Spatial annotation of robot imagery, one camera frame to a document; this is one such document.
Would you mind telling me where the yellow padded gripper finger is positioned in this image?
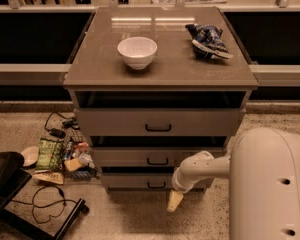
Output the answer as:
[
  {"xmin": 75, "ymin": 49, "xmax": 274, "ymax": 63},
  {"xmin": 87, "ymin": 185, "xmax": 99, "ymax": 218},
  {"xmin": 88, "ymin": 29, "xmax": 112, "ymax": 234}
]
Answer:
[{"xmin": 167, "ymin": 190, "xmax": 183, "ymax": 212}]

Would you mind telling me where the grey drawer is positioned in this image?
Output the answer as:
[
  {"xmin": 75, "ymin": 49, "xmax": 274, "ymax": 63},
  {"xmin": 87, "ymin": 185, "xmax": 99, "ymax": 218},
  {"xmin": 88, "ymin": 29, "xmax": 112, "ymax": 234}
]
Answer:
[
  {"xmin": 92, "ymin": 147, "xmax": 226, "ymax": 167},
  {"xmin": 74, "ymin": 108, "xmax": 245, "ymax": 136},
  {"xmin": 100, "ymin": 174, "xmax": 173, "ymax": 191}
]

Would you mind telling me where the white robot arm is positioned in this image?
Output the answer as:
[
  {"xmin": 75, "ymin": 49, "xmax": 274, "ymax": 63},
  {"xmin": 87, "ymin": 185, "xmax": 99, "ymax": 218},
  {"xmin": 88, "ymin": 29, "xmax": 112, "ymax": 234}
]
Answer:
[{"xmin": 167, "ymin": 128, "xmax": 300, "ymax": 240}]

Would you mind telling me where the grey drawer cabinet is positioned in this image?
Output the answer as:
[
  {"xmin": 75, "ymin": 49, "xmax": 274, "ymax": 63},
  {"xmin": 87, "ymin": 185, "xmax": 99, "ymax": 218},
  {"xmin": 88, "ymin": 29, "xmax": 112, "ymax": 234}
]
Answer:
[{"xmin": 64, "ymin": 7, "xmax": 258, "ymax": 177}]

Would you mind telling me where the yellow sponge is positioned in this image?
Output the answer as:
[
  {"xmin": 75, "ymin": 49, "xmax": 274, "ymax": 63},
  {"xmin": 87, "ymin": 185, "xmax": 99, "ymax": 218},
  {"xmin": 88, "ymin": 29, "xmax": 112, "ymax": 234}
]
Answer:
[{"xmin": 64, "ymin": 158, "xmax": 83, "ymax": 172}]

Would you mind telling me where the green chip bag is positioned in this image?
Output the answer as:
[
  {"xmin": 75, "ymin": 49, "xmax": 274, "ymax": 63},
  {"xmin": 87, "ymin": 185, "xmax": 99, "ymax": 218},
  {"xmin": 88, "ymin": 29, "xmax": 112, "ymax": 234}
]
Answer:
[{"xmin": 35, "ymin": 138, "xmax": 63, "ymax": 172}]

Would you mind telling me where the tan snack bag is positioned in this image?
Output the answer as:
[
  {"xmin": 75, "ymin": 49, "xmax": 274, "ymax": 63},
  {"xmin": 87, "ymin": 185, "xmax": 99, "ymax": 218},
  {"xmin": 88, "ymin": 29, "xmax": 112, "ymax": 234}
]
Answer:
[{"xmin": 33, "ymin": 172, "xmax": 64, "ymax": 185}]

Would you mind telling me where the white plate on floor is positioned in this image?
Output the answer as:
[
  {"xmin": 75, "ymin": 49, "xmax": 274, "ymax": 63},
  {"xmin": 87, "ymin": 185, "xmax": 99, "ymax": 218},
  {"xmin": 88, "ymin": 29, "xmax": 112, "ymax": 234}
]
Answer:
[{"xmin": 21, "ymin": 146, "xmax": 39, "ymax": 167}]

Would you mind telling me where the white ceramic bowl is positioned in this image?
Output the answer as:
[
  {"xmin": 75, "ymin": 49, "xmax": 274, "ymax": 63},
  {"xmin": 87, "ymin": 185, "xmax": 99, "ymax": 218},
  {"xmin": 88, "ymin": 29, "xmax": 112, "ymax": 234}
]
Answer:
[{"xmin": 117, "ymin": 37, "xmax": 157, "ymax": 70}]

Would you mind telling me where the black chair base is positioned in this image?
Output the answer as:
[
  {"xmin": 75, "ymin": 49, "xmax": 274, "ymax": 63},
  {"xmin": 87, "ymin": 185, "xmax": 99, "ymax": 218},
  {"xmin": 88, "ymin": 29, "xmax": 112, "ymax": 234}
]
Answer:
[{"xmin": 0, "ymin": 152, "xmax": 89, "ymax": 240}]

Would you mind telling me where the black cable on floor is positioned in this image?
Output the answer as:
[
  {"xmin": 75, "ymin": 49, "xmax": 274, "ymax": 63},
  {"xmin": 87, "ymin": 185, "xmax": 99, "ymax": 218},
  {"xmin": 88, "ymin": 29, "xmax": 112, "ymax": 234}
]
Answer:
[{"xmin": 10, "ymin": 184, "xmax": 78, "ymax": 225}]

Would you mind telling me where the black power adapter cable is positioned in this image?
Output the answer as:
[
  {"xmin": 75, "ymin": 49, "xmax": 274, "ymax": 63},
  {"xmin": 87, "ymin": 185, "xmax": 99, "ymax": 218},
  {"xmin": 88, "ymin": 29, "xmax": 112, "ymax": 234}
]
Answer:
[{"xmin": 43, "ymin": 111, "xmax": 80, "ymax": 140}]

